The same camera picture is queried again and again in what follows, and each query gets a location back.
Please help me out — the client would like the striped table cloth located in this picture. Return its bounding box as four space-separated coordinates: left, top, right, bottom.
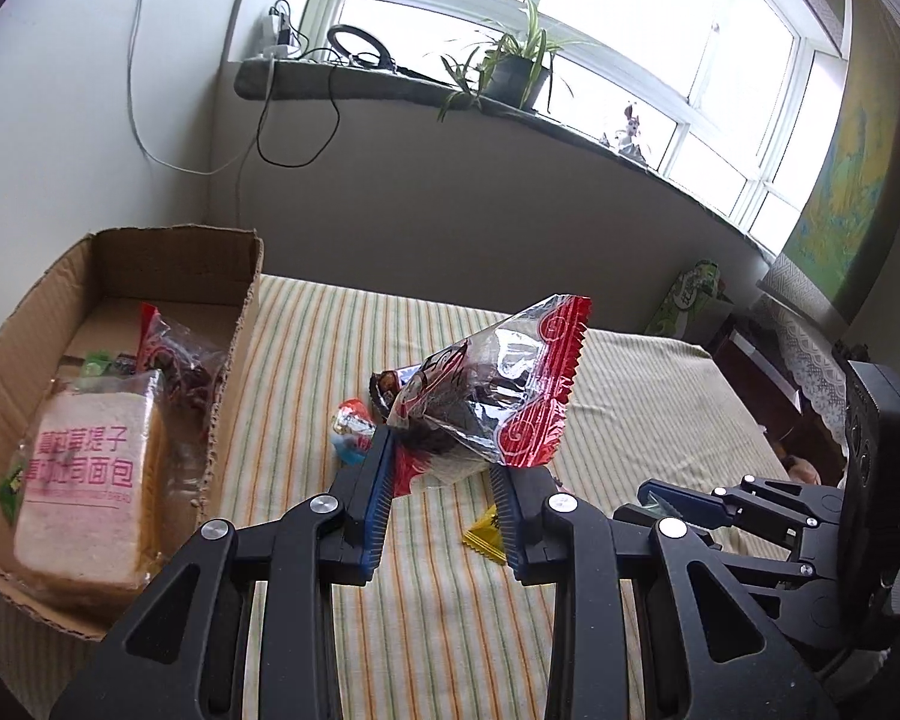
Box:
0 274 803 720

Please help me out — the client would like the brown cardboard box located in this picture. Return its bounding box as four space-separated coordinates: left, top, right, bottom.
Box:
0 223 265 642

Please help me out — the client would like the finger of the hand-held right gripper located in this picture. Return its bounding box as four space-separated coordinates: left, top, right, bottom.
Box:
613 504 822 605
636 474 845 535

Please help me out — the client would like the red-edged clear cake packet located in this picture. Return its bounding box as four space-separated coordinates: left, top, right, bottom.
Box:
386 292 593 500
136 304 230 421

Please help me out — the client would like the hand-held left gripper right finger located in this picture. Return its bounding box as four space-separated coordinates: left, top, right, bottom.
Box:
491 465 841 720

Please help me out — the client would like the wall poster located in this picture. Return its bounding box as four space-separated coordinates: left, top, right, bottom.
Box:
757 0 900 323

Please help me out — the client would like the potted spider plant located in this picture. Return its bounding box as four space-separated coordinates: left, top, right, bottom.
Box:
435 0 593 125

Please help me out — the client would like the sliced bread bag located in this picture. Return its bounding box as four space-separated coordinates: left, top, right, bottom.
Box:
0 367 170 593

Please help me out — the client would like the green paper bag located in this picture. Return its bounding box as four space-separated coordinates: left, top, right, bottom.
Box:
645 261 732 342

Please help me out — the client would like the brown chocolate bar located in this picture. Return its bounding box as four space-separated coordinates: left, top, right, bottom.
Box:
370 364 428 421

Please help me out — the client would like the white cable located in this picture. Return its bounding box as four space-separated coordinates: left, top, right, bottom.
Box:
127 0 272 177

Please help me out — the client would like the toy figurine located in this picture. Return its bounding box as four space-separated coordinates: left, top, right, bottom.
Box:
615 101 653 162

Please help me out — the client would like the grey window sill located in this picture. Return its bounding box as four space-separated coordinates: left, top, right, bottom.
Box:
234 58 777 256

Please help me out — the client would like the black cable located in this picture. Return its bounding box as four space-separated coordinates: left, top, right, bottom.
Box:
255 52 342 167

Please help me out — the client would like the white framed window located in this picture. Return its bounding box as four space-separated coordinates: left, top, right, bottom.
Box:
300 0 852 241

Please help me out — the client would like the colourful egg-shaped candy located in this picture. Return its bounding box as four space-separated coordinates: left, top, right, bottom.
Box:
330 397 380 466

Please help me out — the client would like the yellow candy packet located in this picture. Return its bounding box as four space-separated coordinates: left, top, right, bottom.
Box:
461 506 511 565

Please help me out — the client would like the white charger plug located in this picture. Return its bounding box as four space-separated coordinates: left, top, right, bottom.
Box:
266 4 301 57

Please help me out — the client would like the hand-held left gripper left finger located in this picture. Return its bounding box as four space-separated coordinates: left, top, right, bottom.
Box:
49 424 400 720

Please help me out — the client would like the white lace cloth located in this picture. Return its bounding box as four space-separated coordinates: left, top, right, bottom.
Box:
757 296 852 458

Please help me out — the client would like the black ring light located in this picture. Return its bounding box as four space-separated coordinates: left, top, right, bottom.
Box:
326 24 451 88

